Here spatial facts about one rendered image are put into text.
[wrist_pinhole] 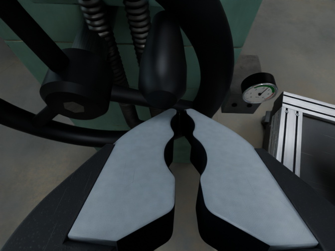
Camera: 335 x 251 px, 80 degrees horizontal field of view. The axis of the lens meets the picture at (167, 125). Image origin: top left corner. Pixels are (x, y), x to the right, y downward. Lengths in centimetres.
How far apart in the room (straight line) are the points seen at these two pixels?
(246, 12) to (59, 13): 29
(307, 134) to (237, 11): 76
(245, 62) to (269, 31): 125
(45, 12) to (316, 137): 100
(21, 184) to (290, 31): 192
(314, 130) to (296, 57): 72
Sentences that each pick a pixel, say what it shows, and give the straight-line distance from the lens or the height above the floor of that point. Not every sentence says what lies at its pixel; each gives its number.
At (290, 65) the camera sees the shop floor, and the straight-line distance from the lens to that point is 159.
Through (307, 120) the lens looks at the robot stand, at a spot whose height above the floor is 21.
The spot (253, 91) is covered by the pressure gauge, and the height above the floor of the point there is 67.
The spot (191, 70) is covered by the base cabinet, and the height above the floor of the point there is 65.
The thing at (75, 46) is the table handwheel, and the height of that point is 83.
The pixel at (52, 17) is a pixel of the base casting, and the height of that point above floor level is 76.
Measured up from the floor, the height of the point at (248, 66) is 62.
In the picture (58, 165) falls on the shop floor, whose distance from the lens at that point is 113.
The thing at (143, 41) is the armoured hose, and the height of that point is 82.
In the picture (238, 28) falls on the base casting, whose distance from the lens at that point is 39.
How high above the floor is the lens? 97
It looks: 62 degrees down
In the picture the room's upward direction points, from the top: 2 degrees clockwise
